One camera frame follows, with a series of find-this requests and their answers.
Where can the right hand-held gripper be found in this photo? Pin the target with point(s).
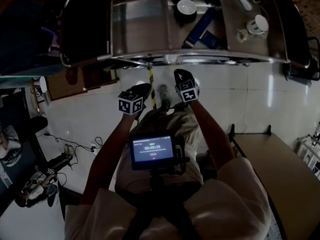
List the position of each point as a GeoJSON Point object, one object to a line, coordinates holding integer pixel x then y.
{"type": "Point", "coordinates": [188, 92]}

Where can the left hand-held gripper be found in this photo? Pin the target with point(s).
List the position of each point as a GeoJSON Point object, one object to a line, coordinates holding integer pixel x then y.
{"type": "Point", "coordinates": [130, 103]}

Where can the person's right forearm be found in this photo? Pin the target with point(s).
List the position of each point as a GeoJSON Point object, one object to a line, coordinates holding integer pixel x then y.
{"type": "Point", "coordinates": [210, 134]}

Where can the person's left forearm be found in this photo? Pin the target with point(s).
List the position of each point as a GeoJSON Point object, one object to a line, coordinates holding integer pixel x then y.
{"type": "Point", "coordinates": [107, 154]}

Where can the black cart side bag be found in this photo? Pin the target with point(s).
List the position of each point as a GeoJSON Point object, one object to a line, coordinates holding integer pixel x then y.
{"type": "Point", "coordinates": [85, 26]}
{"type": "Point", "coordinates": [292, 29]}

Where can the yellow black striped tape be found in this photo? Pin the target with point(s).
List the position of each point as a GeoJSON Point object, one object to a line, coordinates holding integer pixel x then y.
{"type": "Point", "coordinates": [152, 89]}

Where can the person's grey shoe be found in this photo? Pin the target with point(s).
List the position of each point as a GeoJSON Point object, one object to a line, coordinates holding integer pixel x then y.
{"type": "Point", "coordinates": [164, 93]}

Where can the short blue box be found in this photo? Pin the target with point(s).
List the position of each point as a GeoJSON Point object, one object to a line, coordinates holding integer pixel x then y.
{"type": "Point", "coordinates": [211, 40]}

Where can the person's beige trousers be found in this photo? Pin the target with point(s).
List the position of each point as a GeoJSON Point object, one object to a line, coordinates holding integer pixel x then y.
{"type": "Point", "coordinates": [175, 126]}

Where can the long blue box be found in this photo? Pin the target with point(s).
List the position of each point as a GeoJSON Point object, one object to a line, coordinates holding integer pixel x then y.
{"type": "Point", "coordinates": [200, 26]}

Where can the chest-mounted screen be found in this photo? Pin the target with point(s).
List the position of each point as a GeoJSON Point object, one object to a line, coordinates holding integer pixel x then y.
{"type": "Point", "coordinates": [152, 151]}

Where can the white bowl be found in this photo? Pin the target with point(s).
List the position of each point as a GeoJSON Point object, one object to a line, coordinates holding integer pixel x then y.
{"type": "Point", "coordinates": [186, 6]}

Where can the pale fluffy scrunchie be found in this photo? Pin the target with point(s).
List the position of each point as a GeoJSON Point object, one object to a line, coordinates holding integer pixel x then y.
{"type": "Point", "coordinates": [243, 36]}

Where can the brown wooden board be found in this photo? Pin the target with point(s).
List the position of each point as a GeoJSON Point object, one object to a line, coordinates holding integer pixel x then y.
{"type": "Point", "coordinates": [75, 84]}

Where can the white power strip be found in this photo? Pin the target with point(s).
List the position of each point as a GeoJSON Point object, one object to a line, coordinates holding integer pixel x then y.
{"type": "Point", "coordinates": [93, 148]}

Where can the white cup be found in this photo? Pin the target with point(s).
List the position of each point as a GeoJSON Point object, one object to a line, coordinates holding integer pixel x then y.
{"type": "Point", "coordinates": [260, 24]}

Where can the pair of white shoes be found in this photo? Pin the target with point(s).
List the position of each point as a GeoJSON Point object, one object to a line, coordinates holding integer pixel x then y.
{"type": "Point", "coordinates": [69, 150]}

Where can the black round stool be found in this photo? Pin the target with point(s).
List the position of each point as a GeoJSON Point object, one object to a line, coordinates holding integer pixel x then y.
{"type": "Point", "coordinates": [39, 124]}

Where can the person's beige shirt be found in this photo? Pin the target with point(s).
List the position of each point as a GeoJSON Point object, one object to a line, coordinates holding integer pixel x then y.
{"type": "Point", "coordinates": [225, 204]}

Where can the wooden table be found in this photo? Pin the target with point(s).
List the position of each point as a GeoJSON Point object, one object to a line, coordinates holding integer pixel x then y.
{"type": "Point", "coordinates": [280, 174]}

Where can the black screen mount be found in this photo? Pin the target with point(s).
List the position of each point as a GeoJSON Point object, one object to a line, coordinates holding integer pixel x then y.
{"type": "Point", "coordinates": [182, 156]}

